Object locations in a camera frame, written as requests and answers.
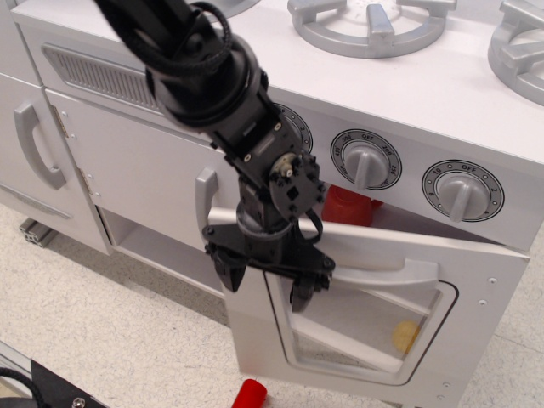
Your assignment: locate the grey cabinet handle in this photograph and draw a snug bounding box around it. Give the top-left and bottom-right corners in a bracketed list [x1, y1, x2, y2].
[195, 167, 218, 231]
[13, 103, 66, 190]

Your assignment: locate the grey left control knob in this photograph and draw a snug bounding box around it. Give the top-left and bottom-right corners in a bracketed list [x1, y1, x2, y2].
[272, 102, 314, 155]

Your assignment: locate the grey middle control knob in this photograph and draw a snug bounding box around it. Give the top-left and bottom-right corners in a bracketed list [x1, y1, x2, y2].
[331, 129, 402, 190]

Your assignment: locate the white oven door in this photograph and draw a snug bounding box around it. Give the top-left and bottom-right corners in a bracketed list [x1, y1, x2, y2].
[224, 206, 539, 407]

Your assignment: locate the silver vent grille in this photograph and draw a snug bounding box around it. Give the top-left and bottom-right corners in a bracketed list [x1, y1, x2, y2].
[42, 43, 160, 111]

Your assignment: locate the white left cabinet door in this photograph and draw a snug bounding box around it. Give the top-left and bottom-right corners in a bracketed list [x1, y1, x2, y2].
[1, 75, 109, 252]

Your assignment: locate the white cabinet door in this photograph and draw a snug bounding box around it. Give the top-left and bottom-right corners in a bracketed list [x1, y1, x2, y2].
[1, 75, 109, 252]
[47, 90, 239, 250]

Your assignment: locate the black plate with cable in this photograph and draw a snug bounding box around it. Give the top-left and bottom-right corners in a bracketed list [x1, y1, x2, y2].
[1, 342, 107, 408]

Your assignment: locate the silver left stove burner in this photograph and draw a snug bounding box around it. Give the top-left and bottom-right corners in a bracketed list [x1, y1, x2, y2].
[287, 1, 457, 59]

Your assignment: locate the red cylinder on floor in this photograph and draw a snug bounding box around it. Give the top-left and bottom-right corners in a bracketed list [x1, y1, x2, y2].
[232, 379, 268, 408]

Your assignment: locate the silver stove burner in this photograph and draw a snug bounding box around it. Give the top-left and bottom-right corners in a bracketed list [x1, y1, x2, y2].
[287, 1, 457, 59]
[488, 1, 543, 105]

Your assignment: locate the grey control knob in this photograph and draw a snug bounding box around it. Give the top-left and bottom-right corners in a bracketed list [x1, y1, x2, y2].
[422, 159, 505, 223]
[331, 129, 402, 190]
[272, 102, 314, 155]

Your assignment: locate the grey right control knob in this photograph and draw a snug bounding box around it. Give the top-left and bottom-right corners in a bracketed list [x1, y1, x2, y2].
[422, 159, 505, 223]

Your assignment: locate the grey oven door handle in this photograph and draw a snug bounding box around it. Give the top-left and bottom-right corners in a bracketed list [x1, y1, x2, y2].
[331, 252, 439, 290]

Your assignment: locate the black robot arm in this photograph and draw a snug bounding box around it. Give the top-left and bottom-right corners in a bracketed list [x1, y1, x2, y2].
[98, 1, 335, 313]

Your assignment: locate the aluminium frame rail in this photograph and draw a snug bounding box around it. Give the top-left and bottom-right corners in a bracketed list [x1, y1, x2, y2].
[20, 218, 57, 248]

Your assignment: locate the silver right stove burner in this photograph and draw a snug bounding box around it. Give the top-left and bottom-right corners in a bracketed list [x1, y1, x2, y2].
[488, 1, 543, 105]

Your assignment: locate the white middle cabinet door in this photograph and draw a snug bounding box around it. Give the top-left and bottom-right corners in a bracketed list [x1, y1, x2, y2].
[47, 90, 239, 250]

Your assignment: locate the yellow plastic lemon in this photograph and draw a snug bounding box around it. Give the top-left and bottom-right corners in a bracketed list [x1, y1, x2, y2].
[392, 320, 420, 354]

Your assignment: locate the red plastic cup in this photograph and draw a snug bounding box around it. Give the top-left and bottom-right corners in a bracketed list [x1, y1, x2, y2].
[321, 185, 383, 227]

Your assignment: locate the white toy kitchen stove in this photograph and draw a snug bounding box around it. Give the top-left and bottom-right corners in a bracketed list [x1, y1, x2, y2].
[8, 1, 543, 292]

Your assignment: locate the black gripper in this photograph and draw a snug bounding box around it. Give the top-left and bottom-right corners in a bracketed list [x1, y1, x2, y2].
[202, 212, 335, 313]

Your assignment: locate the grey middle cabinet handle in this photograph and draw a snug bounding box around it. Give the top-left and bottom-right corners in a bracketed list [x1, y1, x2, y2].
[195, 167, 218, 231]

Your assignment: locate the grey left cabinet handle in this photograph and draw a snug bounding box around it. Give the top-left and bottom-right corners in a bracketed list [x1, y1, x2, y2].
[13, 103, 66, 190]

